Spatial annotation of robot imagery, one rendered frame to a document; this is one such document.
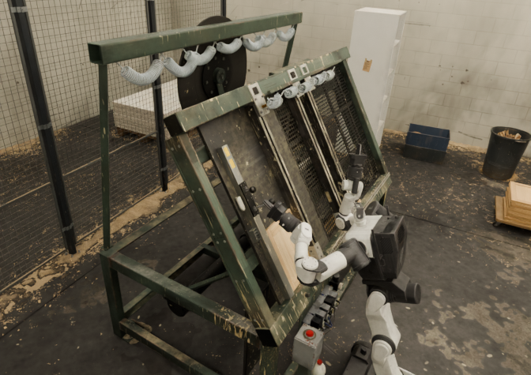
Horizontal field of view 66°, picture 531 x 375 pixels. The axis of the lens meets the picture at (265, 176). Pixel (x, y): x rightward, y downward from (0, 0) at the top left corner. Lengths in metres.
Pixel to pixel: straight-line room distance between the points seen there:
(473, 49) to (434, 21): 0.73
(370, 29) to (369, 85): 0.75
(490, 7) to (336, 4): 2.31
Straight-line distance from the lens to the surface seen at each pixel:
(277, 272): 2.35
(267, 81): 2.55
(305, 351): 2.23
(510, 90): 7.34
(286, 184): 2.47
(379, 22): 5.87
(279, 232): 2.42
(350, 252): 2.07
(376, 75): 5.97
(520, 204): 5.22
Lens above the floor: 2.61
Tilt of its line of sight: 28 degrees down
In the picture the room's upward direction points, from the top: 3 degrees clockwise
